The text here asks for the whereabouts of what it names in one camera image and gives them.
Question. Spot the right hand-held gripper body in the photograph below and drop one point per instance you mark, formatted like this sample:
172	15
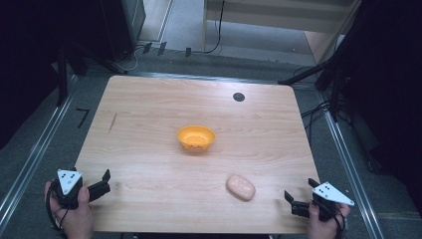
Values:
328	195

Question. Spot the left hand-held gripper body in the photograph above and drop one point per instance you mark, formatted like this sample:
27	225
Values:
68	181

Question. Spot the orange plastic bowl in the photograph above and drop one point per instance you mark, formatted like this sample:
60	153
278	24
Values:
195	137

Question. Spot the person's right hand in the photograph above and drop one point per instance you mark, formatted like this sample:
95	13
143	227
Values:
320	227

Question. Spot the person's left hand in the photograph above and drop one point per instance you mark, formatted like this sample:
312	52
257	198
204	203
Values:
77	217

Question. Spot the black metal stand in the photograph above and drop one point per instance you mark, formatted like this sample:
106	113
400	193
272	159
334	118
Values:
62	76
333	83

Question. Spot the black round table grommet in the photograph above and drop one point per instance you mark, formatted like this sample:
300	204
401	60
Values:
239	97

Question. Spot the small black floor tape piece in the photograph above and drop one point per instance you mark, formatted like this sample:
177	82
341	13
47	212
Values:
162	48
188	52
147	48

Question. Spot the dark cabinet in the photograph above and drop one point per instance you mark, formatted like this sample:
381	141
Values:
122	26

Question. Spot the metal floor rail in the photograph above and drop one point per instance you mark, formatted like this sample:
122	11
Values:
351	172
31	159

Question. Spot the light wooden furniture frame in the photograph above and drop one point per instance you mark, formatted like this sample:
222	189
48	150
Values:
275	15

